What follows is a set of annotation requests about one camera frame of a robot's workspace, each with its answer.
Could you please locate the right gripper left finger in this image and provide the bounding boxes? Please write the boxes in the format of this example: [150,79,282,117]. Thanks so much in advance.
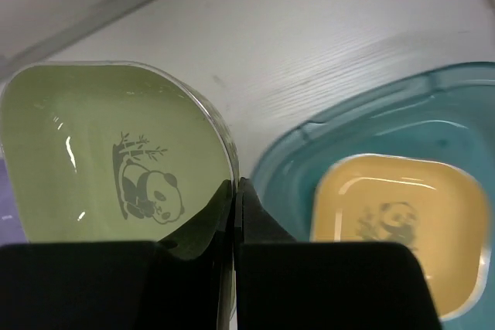
[1,181,234,329]

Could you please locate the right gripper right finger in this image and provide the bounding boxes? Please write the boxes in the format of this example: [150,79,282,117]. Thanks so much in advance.
[234,179,441,329]

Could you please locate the green panda plate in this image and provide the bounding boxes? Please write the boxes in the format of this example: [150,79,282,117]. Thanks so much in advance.
[0,60,241,330]

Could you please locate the purple panda plate front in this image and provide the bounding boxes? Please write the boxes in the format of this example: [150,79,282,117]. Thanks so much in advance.
[0,158,27,245]

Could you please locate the yellow panda plate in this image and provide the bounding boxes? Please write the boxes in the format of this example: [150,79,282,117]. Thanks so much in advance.
[310,154,490,321]

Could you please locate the teal plastic bin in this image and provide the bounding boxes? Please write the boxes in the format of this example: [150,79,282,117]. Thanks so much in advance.
[250,61,495,323]

